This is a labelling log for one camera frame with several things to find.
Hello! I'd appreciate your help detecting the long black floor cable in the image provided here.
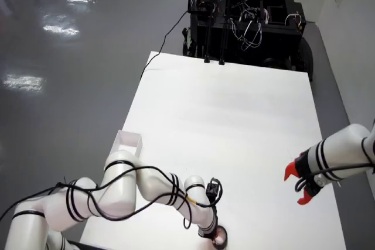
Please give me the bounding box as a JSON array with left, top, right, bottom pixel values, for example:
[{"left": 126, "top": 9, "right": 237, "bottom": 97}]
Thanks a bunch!
[{"left": 139, "top": 11, "right": 188, "bottom": 80}]

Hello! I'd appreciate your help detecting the black tape roll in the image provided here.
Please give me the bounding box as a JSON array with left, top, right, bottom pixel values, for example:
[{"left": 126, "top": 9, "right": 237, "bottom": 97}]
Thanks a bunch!
[{"left": 211, "top": 225, "right": 229, "bottom": 246}]

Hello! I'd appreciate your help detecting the white wire bundle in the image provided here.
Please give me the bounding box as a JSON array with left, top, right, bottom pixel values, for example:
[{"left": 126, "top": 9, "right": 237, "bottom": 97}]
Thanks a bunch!
[{"left": 230, "top": 2, "right": 270, "bottom": 52}]

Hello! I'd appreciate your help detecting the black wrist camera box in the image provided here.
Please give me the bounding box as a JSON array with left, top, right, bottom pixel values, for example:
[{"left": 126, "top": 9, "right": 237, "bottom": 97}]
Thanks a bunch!
[{"left": 206, "top": 177, "right": 223, "bottom": 204}]

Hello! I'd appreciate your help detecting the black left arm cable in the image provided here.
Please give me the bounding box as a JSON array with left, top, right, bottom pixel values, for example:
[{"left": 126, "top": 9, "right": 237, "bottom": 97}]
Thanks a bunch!
[{"left": 0, "top": 166, "right": 223, "bottom": 230}]

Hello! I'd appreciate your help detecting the short white looped wire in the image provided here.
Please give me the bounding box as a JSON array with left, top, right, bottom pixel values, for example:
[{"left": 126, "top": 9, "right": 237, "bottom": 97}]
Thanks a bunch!
[{"left": 285, "top": 12, "right": 303, "bottom": 32}]

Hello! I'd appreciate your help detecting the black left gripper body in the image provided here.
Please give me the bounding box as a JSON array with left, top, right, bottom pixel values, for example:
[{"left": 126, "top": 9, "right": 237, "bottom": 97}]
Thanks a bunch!
[{"left": 198, "top": 223, "right": 220, "bottom": 239}]

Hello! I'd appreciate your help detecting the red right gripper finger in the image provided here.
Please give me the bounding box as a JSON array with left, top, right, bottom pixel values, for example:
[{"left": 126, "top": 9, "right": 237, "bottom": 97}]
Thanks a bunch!
[
  {"left": 296, "top": 189, "right": 313, "bottom": 206},
  {"left": 283, "top": 160, "right": 299, "bottom": 181}
]

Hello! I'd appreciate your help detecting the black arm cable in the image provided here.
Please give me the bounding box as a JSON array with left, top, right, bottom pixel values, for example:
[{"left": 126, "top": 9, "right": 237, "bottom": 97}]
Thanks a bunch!
[
  {"left": 0, "top": 166, "right": 223, "bottom": 230},
  {"left": 294, "top": 118, "right": 375, "bottom": 194}
]

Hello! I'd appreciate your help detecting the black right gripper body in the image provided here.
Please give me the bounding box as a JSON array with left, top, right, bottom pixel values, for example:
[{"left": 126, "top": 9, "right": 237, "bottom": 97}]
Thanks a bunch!
[{"left": 294, "top": 149, "right": 323, "bottom": 198}]

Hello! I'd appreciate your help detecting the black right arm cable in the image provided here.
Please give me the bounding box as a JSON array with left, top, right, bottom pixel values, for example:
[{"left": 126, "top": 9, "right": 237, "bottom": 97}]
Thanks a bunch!
[{"left": 294, "top": 118, "right": 375, "bottom": 194}]

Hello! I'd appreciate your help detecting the white rectangular bin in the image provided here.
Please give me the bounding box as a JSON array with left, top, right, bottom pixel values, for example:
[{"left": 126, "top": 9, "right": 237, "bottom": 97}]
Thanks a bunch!
[{"left": 112, "top": 129, "right": 144, "bottom": 160}]

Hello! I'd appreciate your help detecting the black equipment cart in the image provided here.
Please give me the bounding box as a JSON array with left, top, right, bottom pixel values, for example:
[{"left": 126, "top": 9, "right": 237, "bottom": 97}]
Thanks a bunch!
[{"left": 181, "top": 0, "right": 314, "bottom": 83}]

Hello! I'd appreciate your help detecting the black stand pole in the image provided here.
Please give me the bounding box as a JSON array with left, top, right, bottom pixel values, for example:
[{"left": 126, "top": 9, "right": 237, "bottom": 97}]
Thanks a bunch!
[
  {"left": 203, "top": 0, "right": 220, "bottom": 64},
  {"left": 218, "top": 0, "right": 238, "bottom": 66}
]

